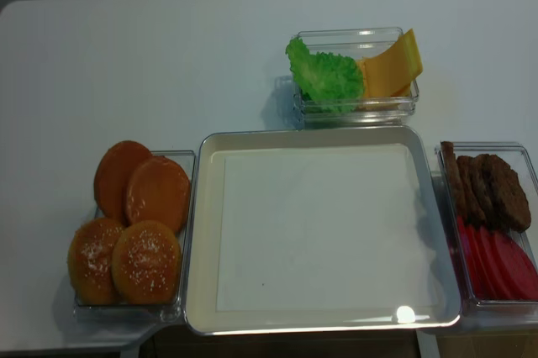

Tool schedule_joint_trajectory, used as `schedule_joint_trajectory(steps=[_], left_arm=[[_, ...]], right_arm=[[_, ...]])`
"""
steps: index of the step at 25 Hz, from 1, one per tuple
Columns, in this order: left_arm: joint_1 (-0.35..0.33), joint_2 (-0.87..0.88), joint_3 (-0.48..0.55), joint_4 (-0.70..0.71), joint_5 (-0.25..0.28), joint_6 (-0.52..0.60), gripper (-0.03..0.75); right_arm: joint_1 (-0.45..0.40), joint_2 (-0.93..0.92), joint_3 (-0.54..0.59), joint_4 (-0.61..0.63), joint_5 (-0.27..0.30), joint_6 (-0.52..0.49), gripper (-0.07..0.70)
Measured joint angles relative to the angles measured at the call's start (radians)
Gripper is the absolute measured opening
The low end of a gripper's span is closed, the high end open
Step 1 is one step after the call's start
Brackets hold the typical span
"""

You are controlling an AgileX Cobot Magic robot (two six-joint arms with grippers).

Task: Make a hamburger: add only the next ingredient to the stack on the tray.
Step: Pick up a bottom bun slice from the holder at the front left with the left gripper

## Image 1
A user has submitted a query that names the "orange bun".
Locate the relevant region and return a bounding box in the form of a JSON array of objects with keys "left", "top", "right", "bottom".
[
  {"left": 93, "top": 140, "right": 152, "bottom": 225},
  {"left": 124, "top": 155, "right": 191, "bottom": 233}
]

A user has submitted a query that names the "clear patty tomato container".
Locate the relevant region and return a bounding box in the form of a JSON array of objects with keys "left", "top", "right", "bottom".
[{"left": 432, "top": 141, "right": 537, "bottom": 330}]

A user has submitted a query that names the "yellow cheese slice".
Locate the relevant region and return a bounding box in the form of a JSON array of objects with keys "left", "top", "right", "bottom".
[
  {"left": 356, "top": 29, "right": 423, "bottom": 96},
  {"left": 363, "top": 74, "right": 410, "bottom": 98}
]

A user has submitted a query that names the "orange bottom bun front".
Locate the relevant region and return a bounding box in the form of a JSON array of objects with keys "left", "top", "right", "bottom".
[{"left": 124, "top": 155, "right": 191, "bottom": 233}]

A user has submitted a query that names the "brown patty back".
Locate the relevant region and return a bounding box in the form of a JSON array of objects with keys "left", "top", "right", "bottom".
[{"left": 440, "top": 141, "right": 467, "bottom": 220}]

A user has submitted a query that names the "yellow cheese slice lower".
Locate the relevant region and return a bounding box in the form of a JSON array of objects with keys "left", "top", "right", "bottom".
[{"left": 363, "top": 74, "right": 410, "bottom": 98}]

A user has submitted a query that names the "brown patty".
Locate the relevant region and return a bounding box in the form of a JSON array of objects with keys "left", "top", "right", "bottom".
[
  {"left": 456, "top": 155, "right": 487, "bottom": 228},
  {"left": 440, "top": 141, "right": 467, "bottom": 220},
  {"left": 470, "top": 154, "right": 502, "bottom": 230},
  {"left": 482, "top": 155, "right": 531, "bottom": 233}
]

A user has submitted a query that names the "sesame top bun right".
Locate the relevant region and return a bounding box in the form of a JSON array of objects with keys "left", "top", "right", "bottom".
[{"left": 111, "top": 220, "right": 182, "bottom": 305}]

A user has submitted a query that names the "metal baking tray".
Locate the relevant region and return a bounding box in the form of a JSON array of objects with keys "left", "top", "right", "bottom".
[{"left": 182, "top": 125, "right": 462, "bottom": 335}]

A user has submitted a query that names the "red tomato slice back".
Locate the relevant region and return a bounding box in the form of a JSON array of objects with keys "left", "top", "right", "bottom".
[{"left": 456, "top": 216, "right": 483, "bottom": 298}]

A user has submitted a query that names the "sesame bun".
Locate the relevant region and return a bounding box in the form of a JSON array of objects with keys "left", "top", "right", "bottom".
[
  {"left": 67, "top": 218, "right": 124, "bottom": 305},
  {"left": 111, "top": 220, "right": 182, "bottom": 305}
]

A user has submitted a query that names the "clear bun container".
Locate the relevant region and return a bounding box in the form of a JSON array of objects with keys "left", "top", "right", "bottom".
[{"left": 73, "top": 150, "right": 197, "bottom": 324}]

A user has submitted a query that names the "red tomato slice front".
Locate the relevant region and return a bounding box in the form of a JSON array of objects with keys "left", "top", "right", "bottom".
[{"left": 492, "top": 232, "right": 537, "bottom": 301}]

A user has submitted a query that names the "sesame top bun left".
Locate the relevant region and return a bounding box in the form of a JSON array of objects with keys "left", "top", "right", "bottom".
[{"left": 67, "top": 218, "right": 124, "bottom": 305}]

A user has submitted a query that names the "green lettuce leaf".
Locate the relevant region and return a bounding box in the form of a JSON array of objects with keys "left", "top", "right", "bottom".
[{"left": 285, "top": 37, "right": 365, "bottom": 113}]

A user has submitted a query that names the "orange bottom bun back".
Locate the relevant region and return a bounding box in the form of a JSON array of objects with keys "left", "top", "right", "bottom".
[{"left": 93, "top": 140, "right": 152, "bottom": 225}]

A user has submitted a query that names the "brown patty front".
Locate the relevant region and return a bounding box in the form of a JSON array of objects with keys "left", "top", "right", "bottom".
[{"left": 482, "top": 155, "right": 531, "bottom": 233}]

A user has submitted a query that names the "red tomato slice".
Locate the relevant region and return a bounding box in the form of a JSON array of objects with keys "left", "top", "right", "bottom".
[
  {"left": 492, "top": 232, "right": 537, "bottom": 301},
  {"left": 466, "top": 225, "right": 496, "bottom": 300},
  {"left": 456, "top": 216, "right": 483, "bottom": 298},
  {"left": 477, "top": 227, "right": 512, "bottom": 300}
]

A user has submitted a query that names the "clear lettuce cheese container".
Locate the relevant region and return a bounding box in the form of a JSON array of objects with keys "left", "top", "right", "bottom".
[{"left": 293, "top": 27, "right": 419, "bottom": 128}]

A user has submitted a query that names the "yellow cheese slice upper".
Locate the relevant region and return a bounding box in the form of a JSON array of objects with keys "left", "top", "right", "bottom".
[{"left": 356, "top": 29, "right": 423, "bottom": 96}]

